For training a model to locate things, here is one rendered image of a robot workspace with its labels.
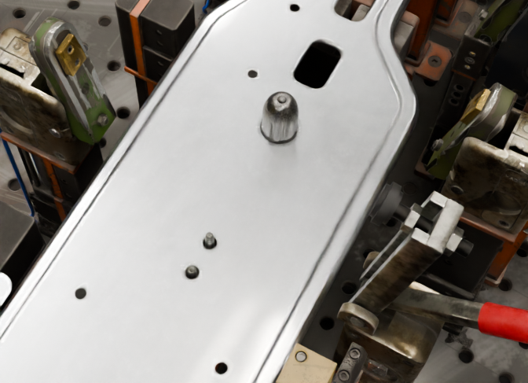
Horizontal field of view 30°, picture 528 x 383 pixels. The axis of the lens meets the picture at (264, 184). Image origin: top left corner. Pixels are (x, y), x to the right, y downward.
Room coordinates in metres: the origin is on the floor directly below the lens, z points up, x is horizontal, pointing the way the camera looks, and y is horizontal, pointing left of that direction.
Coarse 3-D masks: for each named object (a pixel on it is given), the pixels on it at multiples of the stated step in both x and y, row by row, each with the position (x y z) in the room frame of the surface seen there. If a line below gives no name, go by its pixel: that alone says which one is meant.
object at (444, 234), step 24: (384, 192) 0.27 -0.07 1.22; (384, 216) 0.26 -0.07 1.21; (408, 216) 0.26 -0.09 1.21; (432, 216) 0.27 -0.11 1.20; (456, 216) 0.26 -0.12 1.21; (408, 240) 0.24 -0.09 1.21; (432, 240) 0.24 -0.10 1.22; (456, 240) 0.25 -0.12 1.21; (384, 264) 0.25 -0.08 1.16; (408, 264) 0.24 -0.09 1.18; (384, 288) 0.24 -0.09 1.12
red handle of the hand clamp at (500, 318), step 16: (400, 304) 0.25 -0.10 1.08; (416, 304) 0.25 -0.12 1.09; (432, 304) 0.24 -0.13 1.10; (448, 304) 0.24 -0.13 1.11; (464, 304) 0.24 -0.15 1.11; (480, 304) 0.24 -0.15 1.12; (496, 304) 0.24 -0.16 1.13; (448, 320) 0.23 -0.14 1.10; (464, 320) 0.23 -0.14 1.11; (480, 320) 0.23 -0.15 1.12; (496, 320) 0.23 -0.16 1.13; (512, 320) 0.22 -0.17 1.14; (496, 336) 0.22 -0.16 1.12; (512, 336) 0.21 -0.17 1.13
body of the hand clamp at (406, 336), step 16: (416, 288) 0.27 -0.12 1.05; (384, 320) 0.25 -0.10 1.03; (400, 320) 0.25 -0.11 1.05; (416, 320) 0.25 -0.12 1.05; (432, 320) 0.25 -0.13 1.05; (352, 336) 0.24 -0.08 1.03; (368, 336) 0.23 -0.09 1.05; (384, 336) 0.23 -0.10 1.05; (400, 336) 0.24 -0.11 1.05; (416, 336) 0.24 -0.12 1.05; (432, 336) 0.24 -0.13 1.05; (336, 352) 0.24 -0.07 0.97; (368, 352) 0.23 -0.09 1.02; (384, 352) 0.23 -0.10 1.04; (400, 352) 0.22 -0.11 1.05; (416, 352) 0.22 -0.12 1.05; (336, 368) 0.24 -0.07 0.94; (368, 368) 0.23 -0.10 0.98; (384, 368) 0.23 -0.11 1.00; (400, 368) 0.22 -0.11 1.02; (416, 368) 0.22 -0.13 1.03
